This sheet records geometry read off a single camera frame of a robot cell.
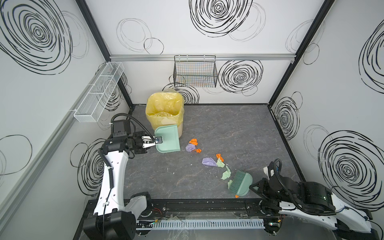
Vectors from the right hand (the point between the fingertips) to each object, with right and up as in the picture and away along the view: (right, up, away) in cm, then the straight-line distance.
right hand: (247, 194), depth 65 cm
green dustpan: (-36, +23, +15) cm, 45 cm away
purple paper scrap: (-26, +14, +31) cm, 43 cm away
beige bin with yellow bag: (-43, +40, +34) cm, 68 cm away
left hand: (-47, +24, +11) cm, 54 cm away
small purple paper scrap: (-14, +8, +24) cm, 29 cm away
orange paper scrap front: (-1, -7, +12) cm, 14 cm away
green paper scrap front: (-8, +6, +24) cm, 26 cm away
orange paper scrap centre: (-24, +18, +34) cm, 45 cm away
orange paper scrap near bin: (-8, +10, +25) cm, 28 cm away
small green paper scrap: (-5, +1, +20) cm, 21 cm away
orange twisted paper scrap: (-20, +13, +29) cm, 38 cm away
